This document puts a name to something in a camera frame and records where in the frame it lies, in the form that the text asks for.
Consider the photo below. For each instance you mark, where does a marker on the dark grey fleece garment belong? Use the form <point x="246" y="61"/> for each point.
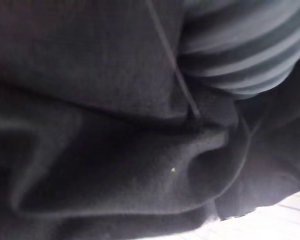
<point x="102" y="140"/>

